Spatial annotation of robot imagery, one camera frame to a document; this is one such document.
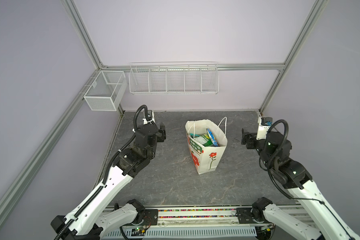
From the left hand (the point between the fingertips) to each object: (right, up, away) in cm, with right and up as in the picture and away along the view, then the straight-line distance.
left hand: (155, 125), depth 67 cm
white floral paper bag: (+25, -18, +9) cm, 32 cm away
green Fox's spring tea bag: (+24, -8, +13) cm, 29 cm away
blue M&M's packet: (+28, -7, +12) cm, 31 cm away
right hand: (+44, -2, -1) cm, 44 cm away
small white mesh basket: (-41, +23, +37) cm, 60 cm away
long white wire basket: (+6, +32, +32) cm, 46 cm away
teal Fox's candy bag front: (+18, -6, +23) cm, 30 cm away
